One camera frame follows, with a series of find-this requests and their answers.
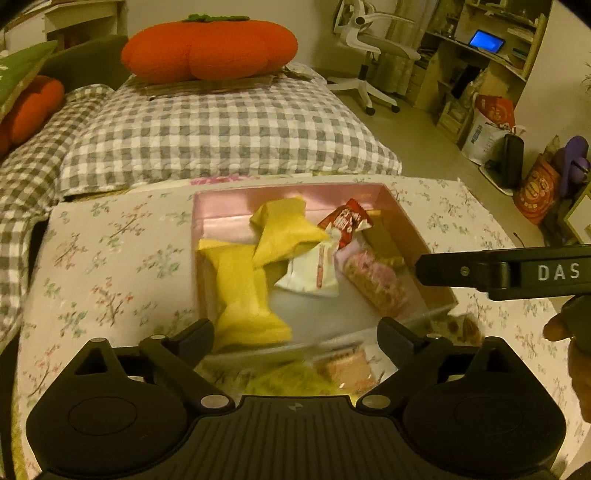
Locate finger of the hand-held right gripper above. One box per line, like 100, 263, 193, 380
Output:
414, 250, 511, 289

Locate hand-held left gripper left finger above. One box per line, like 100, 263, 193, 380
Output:
60, 319, 234, 411

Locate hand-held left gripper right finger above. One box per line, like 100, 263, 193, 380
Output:
358, 317, 529, 411

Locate pink candy bag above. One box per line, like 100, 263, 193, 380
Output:
344, 249, 409, 319

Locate yellow snack packet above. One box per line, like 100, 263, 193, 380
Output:
249, 198, 331, 268
198, 240, 294, 347
240, 362, 342, 398

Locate pink wafer packet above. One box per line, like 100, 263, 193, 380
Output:
314, 346, 379, 391

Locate pink and silver box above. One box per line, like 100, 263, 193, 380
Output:
191, 182, 459, 365

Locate gold snack packet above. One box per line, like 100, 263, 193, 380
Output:
362, 210, 407, 268

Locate white packet red strip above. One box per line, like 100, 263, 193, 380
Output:
274, 235, 340, 298

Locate red snack packet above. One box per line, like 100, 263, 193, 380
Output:
318, 198, 372, 250

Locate person's right hand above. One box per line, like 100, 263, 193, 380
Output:
543, 295, 591, 370

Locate framed picture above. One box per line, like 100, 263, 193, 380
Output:
563, 191, 591, 245

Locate orange red bag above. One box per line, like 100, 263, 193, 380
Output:
512, 154, 561, 227

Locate floral tablecloth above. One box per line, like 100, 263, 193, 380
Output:
14, 175, 591, 480

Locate purple object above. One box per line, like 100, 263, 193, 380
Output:
556, 136, 591, 185

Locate black upright speaker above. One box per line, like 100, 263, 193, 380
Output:
501, 131, 526, 190

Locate red and white bag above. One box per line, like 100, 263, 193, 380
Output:
462, 95, 515, 164

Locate wooden desk with shelves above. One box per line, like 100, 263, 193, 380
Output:
406, 0, 555, 144

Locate grey checked blanket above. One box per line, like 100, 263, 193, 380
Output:
0, 65, 402, 356

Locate laptop with blue screen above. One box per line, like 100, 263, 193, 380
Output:
468, 29, 506, 52

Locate white office chair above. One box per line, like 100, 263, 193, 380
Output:
325, 0, 423, 115

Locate small red cushion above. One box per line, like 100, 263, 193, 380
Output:
0, 76, 65, 153

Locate large red pumpkin cushion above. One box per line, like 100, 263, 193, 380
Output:
121, 14, 298, 85

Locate dark green sofa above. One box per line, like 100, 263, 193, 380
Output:
41, 34, 130, 93

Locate green snowflake pillow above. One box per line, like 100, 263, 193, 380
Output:
0, 41, 58, 116

